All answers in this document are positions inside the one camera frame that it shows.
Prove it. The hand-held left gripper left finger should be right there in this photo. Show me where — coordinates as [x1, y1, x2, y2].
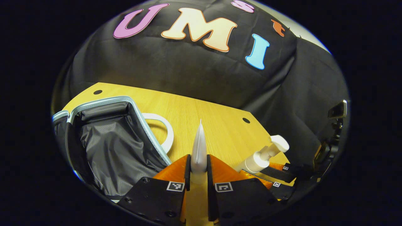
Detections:
[117, 154, 191, 226]

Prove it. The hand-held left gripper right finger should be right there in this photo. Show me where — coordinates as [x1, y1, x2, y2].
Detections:
[207, 154, 278, 226]

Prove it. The white squeeze tube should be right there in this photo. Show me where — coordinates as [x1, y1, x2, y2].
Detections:
[190, 119, 208, 186]

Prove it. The white pump bottle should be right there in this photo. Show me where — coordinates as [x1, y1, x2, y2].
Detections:
[234, 135, 290, 175]

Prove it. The pale blue suitcase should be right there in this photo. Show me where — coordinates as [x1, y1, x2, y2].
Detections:
[52, 96, 175, 201]

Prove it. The black backdrop cloth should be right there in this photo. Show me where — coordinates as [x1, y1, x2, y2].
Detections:
[52, 0, 350, 189]

